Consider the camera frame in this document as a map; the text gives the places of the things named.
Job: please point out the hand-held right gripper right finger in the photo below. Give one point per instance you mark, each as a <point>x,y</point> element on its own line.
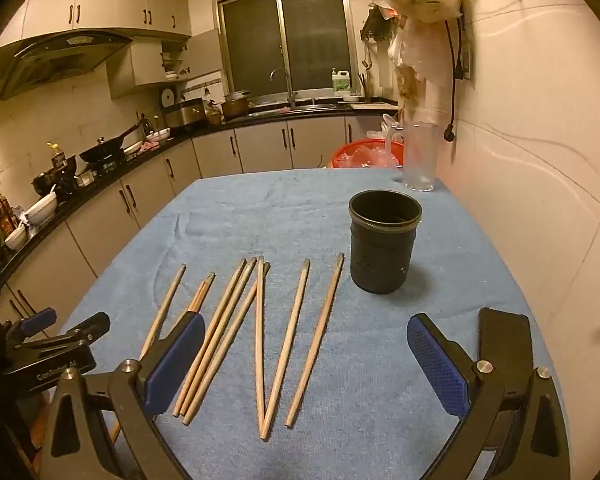
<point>437,362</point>

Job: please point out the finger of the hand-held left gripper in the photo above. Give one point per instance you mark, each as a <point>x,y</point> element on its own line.
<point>80,332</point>
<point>35,322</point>

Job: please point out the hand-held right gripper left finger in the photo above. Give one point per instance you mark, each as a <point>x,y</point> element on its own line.
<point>175,365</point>

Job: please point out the bunch of wooden chopsticks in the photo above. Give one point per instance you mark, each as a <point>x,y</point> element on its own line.
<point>290,355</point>

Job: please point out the black utensil cup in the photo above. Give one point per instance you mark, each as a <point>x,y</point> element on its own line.
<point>380,255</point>

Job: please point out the blue towel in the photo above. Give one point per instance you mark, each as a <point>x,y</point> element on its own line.
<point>360,370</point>

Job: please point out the small white bowl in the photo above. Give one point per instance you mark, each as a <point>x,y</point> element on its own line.
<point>16,237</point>

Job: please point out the large white bowl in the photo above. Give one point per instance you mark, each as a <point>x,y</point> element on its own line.
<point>41,210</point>

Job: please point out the black pot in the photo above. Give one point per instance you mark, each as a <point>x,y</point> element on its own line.
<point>55,184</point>

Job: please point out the black wok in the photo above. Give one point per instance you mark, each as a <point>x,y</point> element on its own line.
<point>102,151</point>

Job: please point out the pink cloth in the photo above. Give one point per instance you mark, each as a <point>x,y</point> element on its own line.
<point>150,146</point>

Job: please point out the frosted glass mug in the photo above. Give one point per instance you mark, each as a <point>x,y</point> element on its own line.
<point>420,160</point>

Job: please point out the dark kettle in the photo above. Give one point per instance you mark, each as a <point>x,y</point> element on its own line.
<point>147,126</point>

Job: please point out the clear plastic bag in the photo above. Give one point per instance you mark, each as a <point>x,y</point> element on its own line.
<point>367,156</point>

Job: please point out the red plastic basket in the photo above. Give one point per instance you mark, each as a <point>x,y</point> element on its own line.
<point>337,156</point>

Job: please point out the lower kitchen cabinets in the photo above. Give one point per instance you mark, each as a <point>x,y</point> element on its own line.
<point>260,145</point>

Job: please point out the kitchen cabinets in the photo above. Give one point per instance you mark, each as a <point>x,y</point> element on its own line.
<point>260,145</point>
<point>105,0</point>

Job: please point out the white crumpled plastic bag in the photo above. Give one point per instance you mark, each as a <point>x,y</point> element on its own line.
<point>392,121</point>

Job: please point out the round kitchen scale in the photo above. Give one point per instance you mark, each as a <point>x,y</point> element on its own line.
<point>168,97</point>

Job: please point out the wooden cutting board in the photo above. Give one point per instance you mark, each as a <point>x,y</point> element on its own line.
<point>375,106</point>

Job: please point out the brown cooking pot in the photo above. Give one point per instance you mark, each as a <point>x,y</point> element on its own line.
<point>236,107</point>

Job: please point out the range hood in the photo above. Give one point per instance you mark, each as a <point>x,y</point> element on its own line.
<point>65,57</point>

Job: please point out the white dish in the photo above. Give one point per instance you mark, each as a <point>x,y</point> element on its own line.
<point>350,97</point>

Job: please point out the counter chopstick holder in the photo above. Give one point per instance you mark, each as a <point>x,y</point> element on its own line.
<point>363,85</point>

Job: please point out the steel sink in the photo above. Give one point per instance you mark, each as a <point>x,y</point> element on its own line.
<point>305,107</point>

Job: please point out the green label detergent bottle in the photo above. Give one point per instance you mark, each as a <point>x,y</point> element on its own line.
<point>341,81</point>

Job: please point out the white hanging plastic bags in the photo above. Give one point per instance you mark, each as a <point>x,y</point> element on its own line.
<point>420,60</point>

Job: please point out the metal faucet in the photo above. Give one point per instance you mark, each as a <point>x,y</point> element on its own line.
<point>288,82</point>

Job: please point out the upper kitchen cabinets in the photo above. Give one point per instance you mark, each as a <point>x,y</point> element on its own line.
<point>105,0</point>

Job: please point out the kitchen window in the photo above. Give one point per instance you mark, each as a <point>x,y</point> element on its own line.
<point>285,30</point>

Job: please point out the wall socket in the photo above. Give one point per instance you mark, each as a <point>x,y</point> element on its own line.
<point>464,67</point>

